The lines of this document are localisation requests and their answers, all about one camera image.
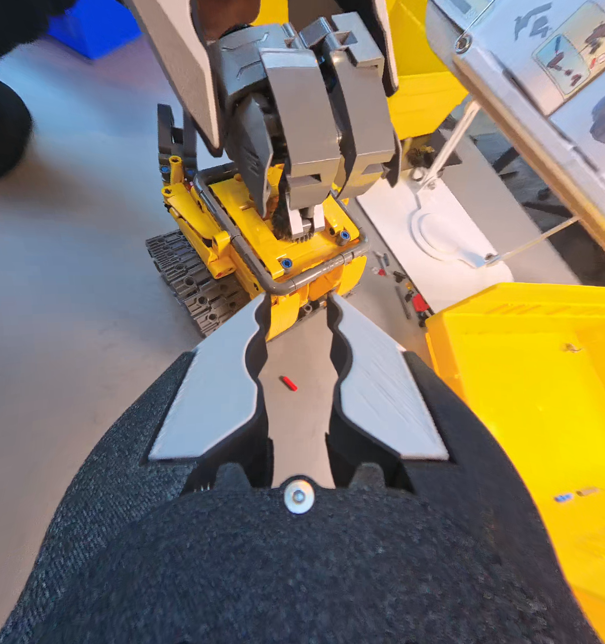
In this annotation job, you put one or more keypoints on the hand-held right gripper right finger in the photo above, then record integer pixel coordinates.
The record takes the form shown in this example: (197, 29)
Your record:
(388, 403)

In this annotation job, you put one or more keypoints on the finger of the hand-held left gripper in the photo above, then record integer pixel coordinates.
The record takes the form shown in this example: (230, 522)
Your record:
(385, 40)
(177, 40)

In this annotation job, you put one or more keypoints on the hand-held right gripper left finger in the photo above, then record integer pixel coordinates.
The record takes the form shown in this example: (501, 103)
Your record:
(207, 403)

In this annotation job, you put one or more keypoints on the grey toy robot head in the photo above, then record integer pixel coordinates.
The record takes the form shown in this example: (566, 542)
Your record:
(302, 111)

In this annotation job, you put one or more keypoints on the yellow tracked toy robot body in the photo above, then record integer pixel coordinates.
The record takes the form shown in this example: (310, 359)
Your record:
(262, 226)

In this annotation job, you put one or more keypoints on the yellow plastic bin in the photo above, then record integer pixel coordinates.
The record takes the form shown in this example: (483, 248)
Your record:
(524, 403)
(428, 91)

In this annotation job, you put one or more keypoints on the blue plastic bin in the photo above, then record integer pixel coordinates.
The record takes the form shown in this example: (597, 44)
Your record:
(96, 30)

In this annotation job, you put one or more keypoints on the small red building pin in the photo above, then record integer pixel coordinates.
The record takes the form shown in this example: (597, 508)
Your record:
(288, 383)

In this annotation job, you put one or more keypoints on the scattered small building pieces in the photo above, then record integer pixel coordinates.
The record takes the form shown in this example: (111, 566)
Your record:
(418, 302)

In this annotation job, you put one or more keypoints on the white book stand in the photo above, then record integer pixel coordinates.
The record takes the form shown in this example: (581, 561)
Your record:
(443, 272)

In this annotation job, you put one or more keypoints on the building instruction booklet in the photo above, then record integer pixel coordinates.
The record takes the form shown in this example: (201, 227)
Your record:
(544, 60)

